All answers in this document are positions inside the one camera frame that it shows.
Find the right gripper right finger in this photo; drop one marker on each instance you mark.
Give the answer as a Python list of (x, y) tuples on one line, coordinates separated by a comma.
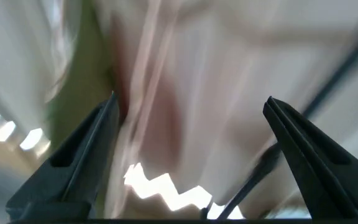
[(328, 174)]

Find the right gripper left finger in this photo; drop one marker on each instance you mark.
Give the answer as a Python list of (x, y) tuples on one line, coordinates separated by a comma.
[(82, 161)]

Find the green long-sleeved shirt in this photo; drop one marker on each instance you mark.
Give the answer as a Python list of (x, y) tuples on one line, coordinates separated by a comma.
[(85, 77)]

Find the black clothes rack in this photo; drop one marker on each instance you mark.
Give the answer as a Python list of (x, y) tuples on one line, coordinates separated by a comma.
[(337, 77)]

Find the pink clothes hanger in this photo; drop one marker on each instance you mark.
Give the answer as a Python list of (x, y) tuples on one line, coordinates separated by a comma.
[(145, 62)]

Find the beige curtain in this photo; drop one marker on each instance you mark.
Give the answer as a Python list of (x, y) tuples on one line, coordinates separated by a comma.
[(228, 62)]

